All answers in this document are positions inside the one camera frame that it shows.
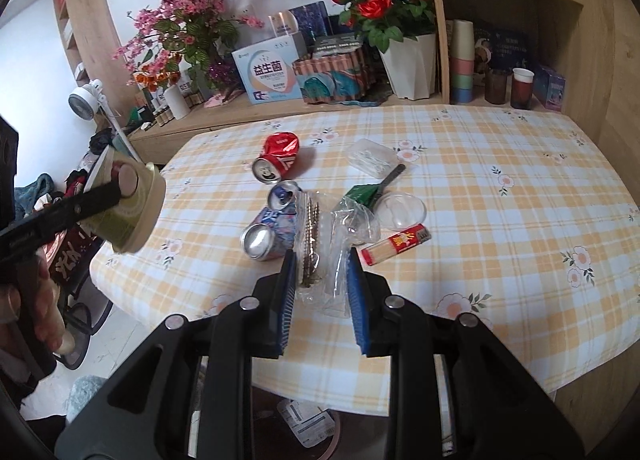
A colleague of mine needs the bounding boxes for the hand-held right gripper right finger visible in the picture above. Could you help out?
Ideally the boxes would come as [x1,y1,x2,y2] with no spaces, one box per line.
[347,246,586,460]

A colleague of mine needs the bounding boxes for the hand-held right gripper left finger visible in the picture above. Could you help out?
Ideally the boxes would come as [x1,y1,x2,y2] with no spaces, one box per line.
[55,247,299,460]

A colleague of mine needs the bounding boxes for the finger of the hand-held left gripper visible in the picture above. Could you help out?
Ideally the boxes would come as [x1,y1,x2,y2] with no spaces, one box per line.
[0,163,140,262]

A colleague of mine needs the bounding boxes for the green and white paper cup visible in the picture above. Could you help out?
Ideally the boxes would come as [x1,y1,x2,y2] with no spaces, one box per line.
[80,160,167,254]

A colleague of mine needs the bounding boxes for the blue soda can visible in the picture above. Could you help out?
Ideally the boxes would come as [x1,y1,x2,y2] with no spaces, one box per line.
[267,180,303,213]
[240,207,301,262]

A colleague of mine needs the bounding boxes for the brown bumpy strip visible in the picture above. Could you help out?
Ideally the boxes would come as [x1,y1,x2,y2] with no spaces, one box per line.
[300,197,323,288]

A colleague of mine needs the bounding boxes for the red and yellow toothpick box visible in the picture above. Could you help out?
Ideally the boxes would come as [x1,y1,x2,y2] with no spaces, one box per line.
[360,223,432,267]

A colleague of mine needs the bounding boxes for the clear plastic bag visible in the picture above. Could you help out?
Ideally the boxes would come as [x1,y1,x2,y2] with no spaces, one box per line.
[295,189,382,321]

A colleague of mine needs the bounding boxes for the clear round plastic lid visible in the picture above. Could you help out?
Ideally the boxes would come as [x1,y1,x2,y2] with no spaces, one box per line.
[377,191,427,231]

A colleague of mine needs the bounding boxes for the maroon plastic bin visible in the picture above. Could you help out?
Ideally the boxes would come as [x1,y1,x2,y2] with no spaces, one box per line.
[250,382,396,460]

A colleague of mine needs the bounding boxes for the green foil packet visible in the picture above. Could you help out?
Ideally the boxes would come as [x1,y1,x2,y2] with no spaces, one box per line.
[342,183,383,208]

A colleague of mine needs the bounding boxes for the crushed red soda can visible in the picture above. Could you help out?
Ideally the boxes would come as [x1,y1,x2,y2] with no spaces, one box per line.
[252,131,302,184]

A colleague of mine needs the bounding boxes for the person's left hand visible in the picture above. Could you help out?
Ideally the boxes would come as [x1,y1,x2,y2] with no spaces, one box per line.
[0,257,77,357]

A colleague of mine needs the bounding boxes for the pile of clothes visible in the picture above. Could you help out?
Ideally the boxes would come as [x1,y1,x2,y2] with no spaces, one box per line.
[15,130,116,211]

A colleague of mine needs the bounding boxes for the red printed cushion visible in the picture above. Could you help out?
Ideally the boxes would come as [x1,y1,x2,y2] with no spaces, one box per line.
[47,230,101,286]

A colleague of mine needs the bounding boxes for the black chair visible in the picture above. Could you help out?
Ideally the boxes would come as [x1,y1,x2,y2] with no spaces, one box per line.
[50,235,116,371]

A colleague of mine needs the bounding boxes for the white standing fan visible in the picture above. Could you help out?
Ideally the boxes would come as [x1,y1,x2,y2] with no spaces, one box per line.
[67,79,143,163]

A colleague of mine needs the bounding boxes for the black plastic fork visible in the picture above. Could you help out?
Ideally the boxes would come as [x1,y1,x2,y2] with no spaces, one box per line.
[372,163,407,193]

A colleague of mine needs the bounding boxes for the row of small brown bottles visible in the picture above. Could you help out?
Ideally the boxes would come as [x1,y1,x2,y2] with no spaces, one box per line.
[145,90,206,128]

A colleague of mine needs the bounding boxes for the clear plastic box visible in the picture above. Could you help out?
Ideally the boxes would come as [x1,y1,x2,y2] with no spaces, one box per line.
[347,137,396,176]

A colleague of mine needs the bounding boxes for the white vase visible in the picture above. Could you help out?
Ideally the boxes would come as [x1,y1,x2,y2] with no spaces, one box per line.
[167,84,192,120]

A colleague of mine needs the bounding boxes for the light blue fuzzy rug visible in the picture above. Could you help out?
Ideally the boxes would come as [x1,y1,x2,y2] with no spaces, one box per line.
[62,374,108,426]

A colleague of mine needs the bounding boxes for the orange artificial flowers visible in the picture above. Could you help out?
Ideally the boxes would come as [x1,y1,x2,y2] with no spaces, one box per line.
[132,53,183,91]

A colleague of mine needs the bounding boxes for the pink cloth item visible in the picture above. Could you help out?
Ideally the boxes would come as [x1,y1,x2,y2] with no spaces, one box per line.
[202,90,246,108]

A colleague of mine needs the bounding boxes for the wooden bookshelf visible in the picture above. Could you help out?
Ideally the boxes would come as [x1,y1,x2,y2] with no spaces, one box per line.
[50,0,131,91]

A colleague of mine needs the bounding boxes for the blue marbled tray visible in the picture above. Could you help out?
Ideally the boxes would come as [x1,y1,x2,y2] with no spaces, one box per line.
[325,88,396,107]

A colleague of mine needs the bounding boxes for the purple flower bunch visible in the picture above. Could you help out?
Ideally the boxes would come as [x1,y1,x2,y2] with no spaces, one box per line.
[207,60,241,91]

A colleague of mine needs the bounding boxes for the striped pink gift pack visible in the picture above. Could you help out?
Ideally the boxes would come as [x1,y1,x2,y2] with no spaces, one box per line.
[292,51,377,104]

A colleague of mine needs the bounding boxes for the white and blue carton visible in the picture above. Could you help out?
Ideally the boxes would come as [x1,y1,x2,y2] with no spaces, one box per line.
[231,35,307,105]

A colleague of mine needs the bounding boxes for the pink artificial blossom branches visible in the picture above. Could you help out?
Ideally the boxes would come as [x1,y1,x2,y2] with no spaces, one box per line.
[112,0,266,91]

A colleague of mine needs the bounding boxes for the white angular flower pot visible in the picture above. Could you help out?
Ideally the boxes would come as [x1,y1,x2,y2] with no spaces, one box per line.
[379,33,438,101]

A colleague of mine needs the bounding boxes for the dark glass tumbler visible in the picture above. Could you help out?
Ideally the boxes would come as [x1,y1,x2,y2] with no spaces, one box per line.
[484,68,510,106]

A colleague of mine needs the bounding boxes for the flat black box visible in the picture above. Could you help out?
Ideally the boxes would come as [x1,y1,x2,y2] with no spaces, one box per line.
[310,33,366,58]

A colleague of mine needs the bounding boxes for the stack of pastel cups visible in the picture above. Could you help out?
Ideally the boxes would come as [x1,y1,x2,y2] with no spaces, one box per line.
[449,19,476,105]

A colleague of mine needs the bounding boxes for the red paper cup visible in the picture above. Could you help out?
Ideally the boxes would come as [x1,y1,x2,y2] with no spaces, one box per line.
[510,68,536,110]

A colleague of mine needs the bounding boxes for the silver box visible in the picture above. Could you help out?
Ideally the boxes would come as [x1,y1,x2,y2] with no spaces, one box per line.
[267,10,301,41]

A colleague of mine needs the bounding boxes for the navy patterned box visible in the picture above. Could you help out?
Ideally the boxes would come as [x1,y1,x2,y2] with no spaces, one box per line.
[290,1,328,44]

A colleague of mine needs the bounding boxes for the small blue box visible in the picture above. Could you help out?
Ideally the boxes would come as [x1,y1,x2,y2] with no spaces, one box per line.
[532,63,567,114]

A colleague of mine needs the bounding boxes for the navy gift box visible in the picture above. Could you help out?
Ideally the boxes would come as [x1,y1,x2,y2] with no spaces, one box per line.
[472,28,533,74]

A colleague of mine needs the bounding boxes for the red artificial rose plant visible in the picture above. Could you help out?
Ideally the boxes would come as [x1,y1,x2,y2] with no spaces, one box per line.
[332,0,435,54]

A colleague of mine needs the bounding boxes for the wooden shelf unit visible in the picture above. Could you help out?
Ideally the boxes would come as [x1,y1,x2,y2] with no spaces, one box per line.
[420,0,640,141]

